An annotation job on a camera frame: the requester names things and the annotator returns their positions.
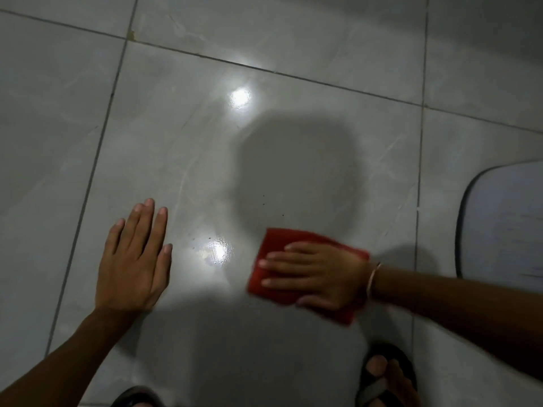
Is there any person's right hand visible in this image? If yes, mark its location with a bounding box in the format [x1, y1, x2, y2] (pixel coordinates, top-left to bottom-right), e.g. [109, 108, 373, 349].
[258, 243, 370, 311]

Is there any red cleaning cloth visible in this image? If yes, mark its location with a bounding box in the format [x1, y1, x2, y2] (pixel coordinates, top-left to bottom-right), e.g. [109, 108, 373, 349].
[247, 227, 370, 327]

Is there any black sandal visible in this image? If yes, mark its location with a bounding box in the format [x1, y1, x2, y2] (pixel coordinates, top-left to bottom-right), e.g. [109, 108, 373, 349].
[110, 386, 165, 407]
[355, 343, 419, 407]

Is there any black left sandal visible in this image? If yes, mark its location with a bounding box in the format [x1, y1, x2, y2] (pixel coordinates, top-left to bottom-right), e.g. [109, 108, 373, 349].
[110, 386, 165, 407]

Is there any person's right forearm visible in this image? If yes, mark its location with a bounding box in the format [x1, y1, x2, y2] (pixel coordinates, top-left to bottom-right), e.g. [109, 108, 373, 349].
[373, 267, 543, 383]

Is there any person's left hand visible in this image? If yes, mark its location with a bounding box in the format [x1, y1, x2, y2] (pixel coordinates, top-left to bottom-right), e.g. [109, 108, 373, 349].
[94, 198, 173, 313]

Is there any person's left forearm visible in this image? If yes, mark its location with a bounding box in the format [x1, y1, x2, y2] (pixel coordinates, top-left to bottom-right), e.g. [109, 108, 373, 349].
[0, 307, 143, 407]

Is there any black right sandal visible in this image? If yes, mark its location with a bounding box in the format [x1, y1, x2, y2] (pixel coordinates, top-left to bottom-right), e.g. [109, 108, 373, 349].
[355, 343, 419, 407]

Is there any pale pink bracelet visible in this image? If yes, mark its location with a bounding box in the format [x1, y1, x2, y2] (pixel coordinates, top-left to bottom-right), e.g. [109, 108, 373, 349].
[366, 262, 382, 300]

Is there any person's right foot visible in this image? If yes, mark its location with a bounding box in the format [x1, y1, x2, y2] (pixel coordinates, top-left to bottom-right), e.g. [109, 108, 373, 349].
[366, 355, 421, 407]

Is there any grey mat with dark edge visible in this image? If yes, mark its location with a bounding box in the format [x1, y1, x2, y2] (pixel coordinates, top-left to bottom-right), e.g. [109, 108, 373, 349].
[455, 160, 543, 283]

